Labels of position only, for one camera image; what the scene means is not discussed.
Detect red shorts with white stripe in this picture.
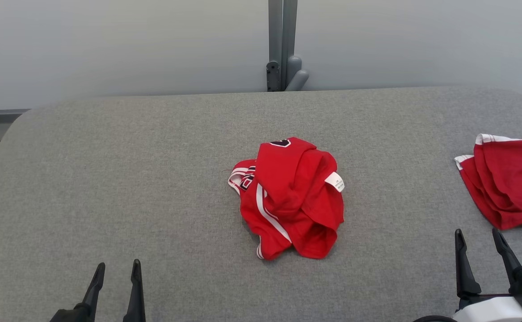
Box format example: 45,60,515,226
455,134,522,231

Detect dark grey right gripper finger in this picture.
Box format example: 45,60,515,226
455,229,482,299
493,228,522,280

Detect grey metal post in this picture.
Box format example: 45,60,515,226
269,0,298,91

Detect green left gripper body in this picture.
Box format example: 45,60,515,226
50,304,93,322

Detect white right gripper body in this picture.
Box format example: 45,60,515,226
453,295,522,322

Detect black metal bracket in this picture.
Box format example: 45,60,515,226
266,61,282,92

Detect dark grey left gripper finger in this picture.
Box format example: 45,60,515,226
123,259,146,322
82,263,106,322

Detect red basketball jersey white sleeves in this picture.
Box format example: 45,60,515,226
228,137,345,261

